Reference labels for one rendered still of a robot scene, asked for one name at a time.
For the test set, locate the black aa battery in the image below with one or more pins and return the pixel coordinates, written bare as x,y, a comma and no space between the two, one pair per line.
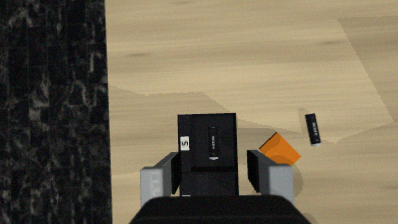
213,142
313,129

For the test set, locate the orange rectangular pad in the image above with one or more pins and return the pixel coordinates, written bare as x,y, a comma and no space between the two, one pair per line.
277,149

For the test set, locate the black rack of bins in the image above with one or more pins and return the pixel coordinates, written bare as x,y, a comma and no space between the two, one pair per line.
209,177

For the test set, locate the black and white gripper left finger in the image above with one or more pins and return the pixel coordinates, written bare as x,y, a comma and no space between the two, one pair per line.
162,179

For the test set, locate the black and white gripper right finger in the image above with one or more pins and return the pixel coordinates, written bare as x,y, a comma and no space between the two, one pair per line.
268,177

